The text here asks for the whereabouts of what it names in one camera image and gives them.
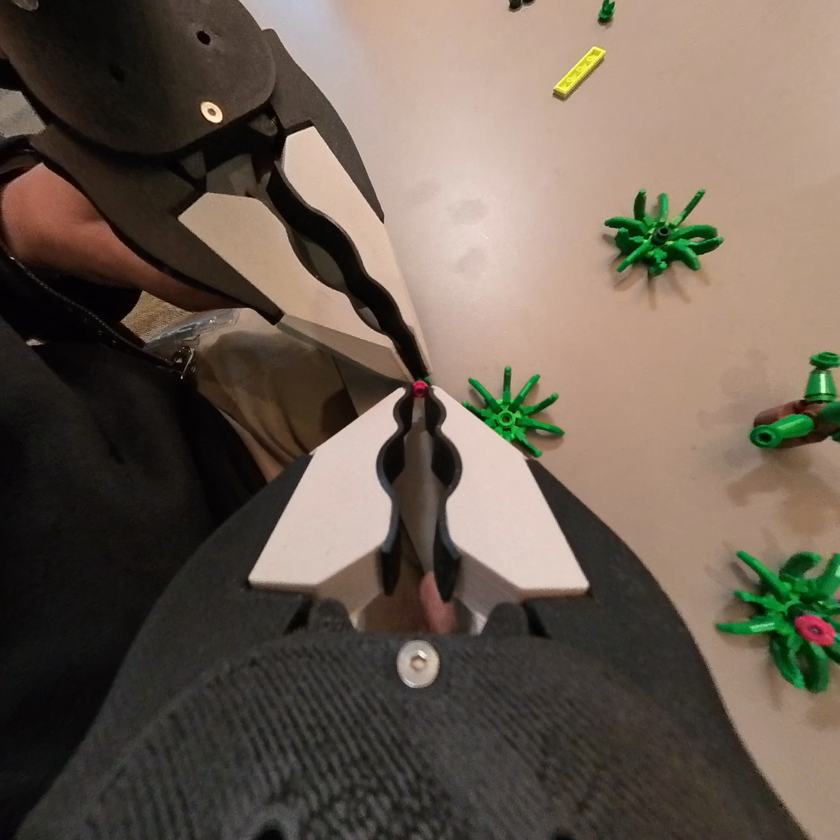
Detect pink toy flower brown base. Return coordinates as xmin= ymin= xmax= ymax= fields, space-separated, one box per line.
xmin=749 ymin=352 xmax=840 ymax=450

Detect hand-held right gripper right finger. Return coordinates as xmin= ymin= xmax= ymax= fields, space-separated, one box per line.
xmin=423 ymin=386 xmax=590 ymax=632

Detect person's left hand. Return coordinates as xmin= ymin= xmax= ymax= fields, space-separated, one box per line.
xmin=0 ymin=163 xmax=245 ymax=311

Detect scattered small toy pieces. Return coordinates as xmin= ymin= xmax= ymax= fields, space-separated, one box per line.
xmin=507 ymin=0 xmax=618 ymax=25

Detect green toy plant pink flowers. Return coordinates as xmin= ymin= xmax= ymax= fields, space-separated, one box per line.
xmin=715 ymin=549 xmax=840 ymax=694

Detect person's beige trousers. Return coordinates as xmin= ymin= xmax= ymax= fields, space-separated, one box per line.
xmin=193 ymin=327 xmax=371 ymax=483

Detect lime flat toy plate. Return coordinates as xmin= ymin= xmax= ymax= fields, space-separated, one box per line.
xmin=552 ymin=45 xmax=606 ymax=101

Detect green toy leaf cluster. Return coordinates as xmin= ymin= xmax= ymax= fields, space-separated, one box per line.
xmin=603 ymin=188 xmax=725 ymax=277
xmin=461 ymin=365 xmax=566 ymax=459

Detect shiny plastic wrapper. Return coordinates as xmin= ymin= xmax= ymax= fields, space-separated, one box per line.
xmin=141 ymin=307 xmax=242 ymax=350

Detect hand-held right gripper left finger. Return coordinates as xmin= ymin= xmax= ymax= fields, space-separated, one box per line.
xmin=248 ymin=386 xmax=413 ymax=628

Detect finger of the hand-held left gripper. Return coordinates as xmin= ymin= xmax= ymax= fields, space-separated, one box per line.
xmin=177 ymin=192 xmax=419 ymax=383
xmin=270 ymin=125 xmax=434 ymax=382

